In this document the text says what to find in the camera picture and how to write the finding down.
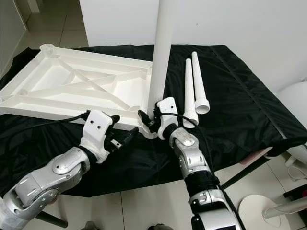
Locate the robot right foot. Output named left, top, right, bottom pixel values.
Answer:
left=149, top=224, right=173, bottom=230

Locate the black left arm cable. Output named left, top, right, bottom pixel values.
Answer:
left=0, top=111, right=92, bottom=139

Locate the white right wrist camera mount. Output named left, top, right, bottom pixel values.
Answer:
left=156, top=97, right=179, bottom=139

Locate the black metal table leg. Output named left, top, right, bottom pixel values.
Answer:
left=221, top=152, right=269, bottom=188
left=36, top=211, right=69, bottom=228

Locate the black cloth table cover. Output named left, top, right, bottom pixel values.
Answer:
left=0, top=44, right=307, bottom=198

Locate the white round stand base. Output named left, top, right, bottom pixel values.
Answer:
left=239, top=192, right=307, bottom=230

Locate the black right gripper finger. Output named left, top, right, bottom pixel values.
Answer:
left=137, top=109, right=155, bottom=134

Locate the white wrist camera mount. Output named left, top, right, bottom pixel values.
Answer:
left=156, top=97, right=179, bottom=139
left=81, top=109, right=113, bottom=163

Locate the white plastic table top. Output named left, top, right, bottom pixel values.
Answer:
left=0, top=43, right=155, bottom=139

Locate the white round chair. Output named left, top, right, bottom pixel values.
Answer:
left=279, top=81, right=307, bottom=115

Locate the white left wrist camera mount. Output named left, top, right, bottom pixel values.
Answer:
left=81, top=109, right=113, bottom=163

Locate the pink table edge piece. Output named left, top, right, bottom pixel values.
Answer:
left=245, top=146, right=272, bottom=163

